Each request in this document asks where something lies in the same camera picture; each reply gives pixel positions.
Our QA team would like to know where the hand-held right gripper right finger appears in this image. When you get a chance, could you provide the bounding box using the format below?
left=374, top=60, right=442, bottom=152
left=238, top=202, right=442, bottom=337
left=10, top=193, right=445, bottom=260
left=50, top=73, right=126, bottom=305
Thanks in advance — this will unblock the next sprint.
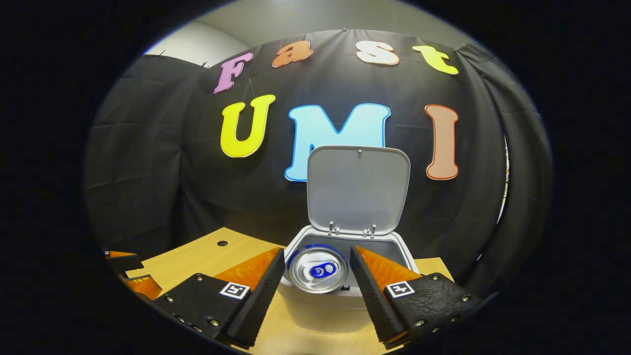
left=350, top=246, right=481, bottom=348

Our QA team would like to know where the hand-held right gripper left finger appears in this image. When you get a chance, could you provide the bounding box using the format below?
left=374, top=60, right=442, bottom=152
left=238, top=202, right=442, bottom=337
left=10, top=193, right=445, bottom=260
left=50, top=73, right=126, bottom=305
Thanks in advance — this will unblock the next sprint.
left=153, top=248, right=285, bottom=348

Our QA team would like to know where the blue pop can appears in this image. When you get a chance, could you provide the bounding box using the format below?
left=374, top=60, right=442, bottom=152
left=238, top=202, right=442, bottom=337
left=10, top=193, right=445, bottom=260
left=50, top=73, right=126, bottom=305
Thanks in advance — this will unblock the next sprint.
left=286, top=244, right=349, bottom=295

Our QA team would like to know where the white desktop garbage bin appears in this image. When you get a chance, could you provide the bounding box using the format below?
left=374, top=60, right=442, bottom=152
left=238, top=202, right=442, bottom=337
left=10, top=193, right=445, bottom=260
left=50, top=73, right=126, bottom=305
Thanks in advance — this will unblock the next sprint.
left=281, top=144, right=420, bottom=333

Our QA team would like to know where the wooden desktop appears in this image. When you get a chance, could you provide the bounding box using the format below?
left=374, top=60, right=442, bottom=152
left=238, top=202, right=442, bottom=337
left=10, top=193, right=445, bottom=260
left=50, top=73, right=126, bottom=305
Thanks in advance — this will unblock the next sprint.
left=126, top=227, right=454, bottom=355

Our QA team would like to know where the black backdrop cloth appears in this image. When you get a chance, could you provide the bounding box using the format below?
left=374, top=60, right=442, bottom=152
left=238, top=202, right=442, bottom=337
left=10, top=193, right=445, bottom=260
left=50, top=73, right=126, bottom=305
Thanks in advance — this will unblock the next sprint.
left=84, top=30, right=553, bottom=296

